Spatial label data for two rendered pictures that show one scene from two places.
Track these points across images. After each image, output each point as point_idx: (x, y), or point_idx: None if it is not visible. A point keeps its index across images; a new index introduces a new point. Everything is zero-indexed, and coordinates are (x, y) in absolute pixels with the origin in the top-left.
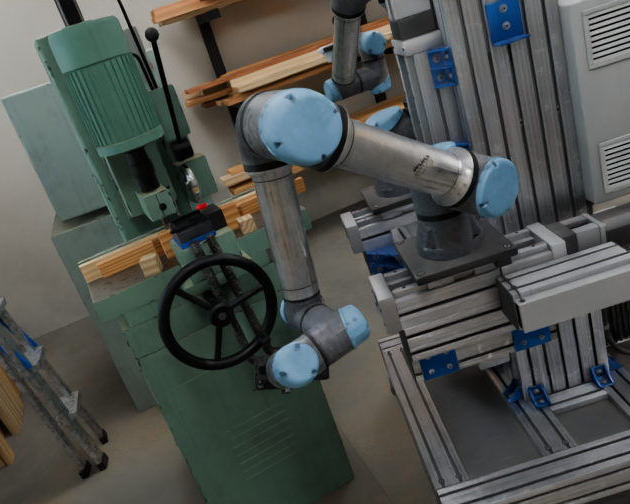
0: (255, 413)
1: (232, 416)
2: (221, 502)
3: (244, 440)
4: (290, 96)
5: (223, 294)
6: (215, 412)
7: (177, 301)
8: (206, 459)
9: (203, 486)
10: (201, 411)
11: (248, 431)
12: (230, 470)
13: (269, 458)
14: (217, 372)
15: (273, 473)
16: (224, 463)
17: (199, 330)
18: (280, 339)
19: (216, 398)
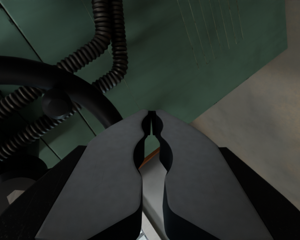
0: (185, 35)
1: (185, 64)
2: (252, 63)
3: (209, 46)
4: None
5: None
6: (178, 85)
7: (50, 158)
8: (218, 85)
9: (237, 83)
10: (176, 100)
11: (202, 43)
12: (231, 58)
13: (231, 14)
14: (137, 91)
15: (245, 7)
16: (225, 66)
17: (86, 122)
18: (90, 2)
19: (165, 86)
